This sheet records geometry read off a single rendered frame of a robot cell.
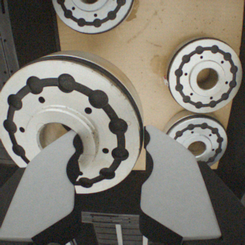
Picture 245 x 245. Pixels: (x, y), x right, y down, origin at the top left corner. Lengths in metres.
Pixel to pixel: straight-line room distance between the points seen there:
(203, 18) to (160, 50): 0.07
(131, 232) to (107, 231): 0.07
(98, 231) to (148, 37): 0.48
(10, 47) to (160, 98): 0.21
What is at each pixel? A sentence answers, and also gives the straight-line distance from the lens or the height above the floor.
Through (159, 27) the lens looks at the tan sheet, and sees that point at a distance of 0.28.
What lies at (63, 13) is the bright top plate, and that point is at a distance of 0.27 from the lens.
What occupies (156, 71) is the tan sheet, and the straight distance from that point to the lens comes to 0.29.
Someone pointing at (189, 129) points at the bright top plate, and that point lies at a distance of 0.30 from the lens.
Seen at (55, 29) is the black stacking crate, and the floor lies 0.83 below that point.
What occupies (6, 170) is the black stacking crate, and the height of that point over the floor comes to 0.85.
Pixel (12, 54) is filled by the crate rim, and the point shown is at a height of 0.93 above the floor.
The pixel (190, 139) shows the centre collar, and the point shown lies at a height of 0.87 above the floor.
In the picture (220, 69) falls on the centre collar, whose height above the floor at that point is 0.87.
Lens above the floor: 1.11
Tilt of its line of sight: 62 degrees down
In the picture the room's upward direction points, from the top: 169 degrees counter-clockwise
